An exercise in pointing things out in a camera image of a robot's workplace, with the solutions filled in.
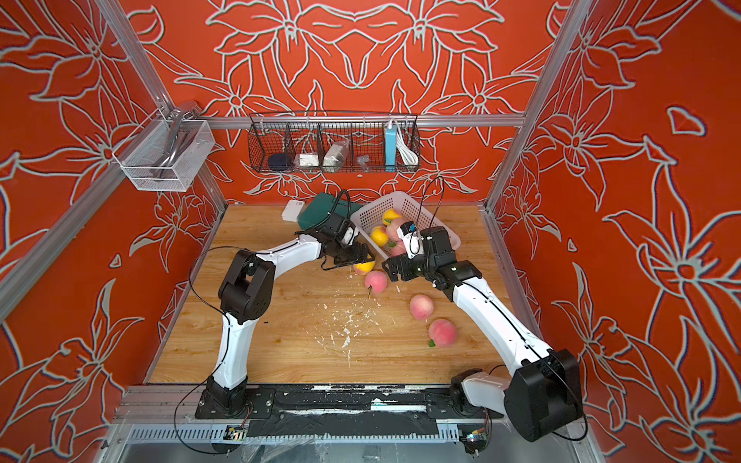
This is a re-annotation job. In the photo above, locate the light blue box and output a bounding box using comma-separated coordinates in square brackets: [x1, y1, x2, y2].
[384, 122, 398, 173]

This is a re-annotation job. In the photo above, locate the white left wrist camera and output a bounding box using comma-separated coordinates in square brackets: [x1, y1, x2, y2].
[341, 223, 359, 247]

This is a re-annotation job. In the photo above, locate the dark round object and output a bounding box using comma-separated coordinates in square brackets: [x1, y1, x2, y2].
[267, 152, 293, 172]

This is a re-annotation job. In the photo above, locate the white packet in basket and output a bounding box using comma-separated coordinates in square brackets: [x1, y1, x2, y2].
[294, 152, 320, 169]

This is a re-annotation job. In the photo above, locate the yellow peach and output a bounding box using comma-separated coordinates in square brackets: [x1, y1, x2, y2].
[382, 208, 403, 226]
[353, 262, 376, 275]
[370, 226, 390, 247]

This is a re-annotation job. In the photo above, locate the green plastic tool case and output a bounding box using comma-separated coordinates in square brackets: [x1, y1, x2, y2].
[297, 193, 361, 230]

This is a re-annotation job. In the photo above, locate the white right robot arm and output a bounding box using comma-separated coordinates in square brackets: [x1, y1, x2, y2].
[382, 222, 587, 442]

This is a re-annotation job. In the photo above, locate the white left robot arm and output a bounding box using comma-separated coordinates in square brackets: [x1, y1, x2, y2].
[195, 211, 374, 420]

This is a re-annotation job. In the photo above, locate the white plastic basket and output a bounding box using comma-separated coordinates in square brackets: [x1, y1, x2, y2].
[350, 192, 461, 260]

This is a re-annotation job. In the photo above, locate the black wire wall basket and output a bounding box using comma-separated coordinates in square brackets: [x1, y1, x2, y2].
[247, 111, 422, 174]

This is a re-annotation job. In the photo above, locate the clear plastic wall bin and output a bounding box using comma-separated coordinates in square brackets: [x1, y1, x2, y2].
[114, 116, 215, 193]

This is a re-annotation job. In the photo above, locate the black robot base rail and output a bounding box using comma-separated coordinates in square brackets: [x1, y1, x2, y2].
[195, 384, 501, 441]

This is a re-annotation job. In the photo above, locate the small white box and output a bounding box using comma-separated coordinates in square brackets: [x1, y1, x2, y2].
[281, 200, 306, 223]

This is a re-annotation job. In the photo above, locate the clear bag in basket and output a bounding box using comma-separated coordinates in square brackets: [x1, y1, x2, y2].
[322, 140, 350, 174]

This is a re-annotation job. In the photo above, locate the pink red peach front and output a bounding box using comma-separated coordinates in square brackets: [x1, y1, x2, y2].
[428, 318, 457, 347]

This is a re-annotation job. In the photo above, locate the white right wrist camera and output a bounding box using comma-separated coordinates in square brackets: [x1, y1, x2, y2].
[399, 221, 424, 259]

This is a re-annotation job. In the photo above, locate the white cable bundle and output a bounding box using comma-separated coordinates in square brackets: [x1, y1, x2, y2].
[396, 123, 421, 169]

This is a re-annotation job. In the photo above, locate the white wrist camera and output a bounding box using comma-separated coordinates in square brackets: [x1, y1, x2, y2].
[399, 221, 424, 259]
[341, 223, 359, 247]

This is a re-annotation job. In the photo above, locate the pink peach with leaf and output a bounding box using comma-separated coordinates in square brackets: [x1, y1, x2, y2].
[390, 241, 407, 257]

